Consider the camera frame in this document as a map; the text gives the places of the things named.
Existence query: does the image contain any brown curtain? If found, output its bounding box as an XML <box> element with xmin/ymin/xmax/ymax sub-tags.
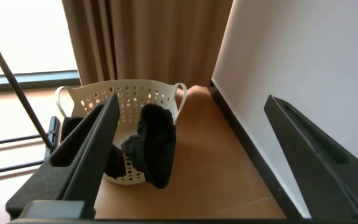
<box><xmin>61</xmin><ymin>0</ymin><xmax>234</xmax><ymax>90</ymax></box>

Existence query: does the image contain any black garment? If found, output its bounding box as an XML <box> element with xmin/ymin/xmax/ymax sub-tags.
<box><xmin>60</xmin><ymin>103</ymin><xmax>177</xmax><ymax>190</ymax></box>

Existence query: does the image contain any window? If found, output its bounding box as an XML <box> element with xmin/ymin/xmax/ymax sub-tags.
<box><xmin>0</xmin><ymin>0</ymin><xmax>81</xmax><ymax>94</ymax></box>

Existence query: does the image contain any black clothes rack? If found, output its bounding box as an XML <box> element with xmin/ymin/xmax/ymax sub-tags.
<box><xmin>0</xmin><ymin>17</ymin><xmax>61</xmax><ymax>177</ymax></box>

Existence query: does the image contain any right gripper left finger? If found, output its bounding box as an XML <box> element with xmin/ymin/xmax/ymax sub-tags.
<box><xmin>5</xmin><ymin>94</ymin><xmax>121</xmax><ymax>219</ymax></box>

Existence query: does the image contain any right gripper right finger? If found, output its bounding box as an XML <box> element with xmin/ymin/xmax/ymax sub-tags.
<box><xmin>264</xmin><ymin>95</ymin><xmax>358</xmax><ymax>219</ymax></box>

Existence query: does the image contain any white laundry basket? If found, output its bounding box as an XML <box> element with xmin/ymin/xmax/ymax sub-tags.
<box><xmin>54</xmin><ymin>78</ymin><xmax>188</xmax><ymax>187</ymax></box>

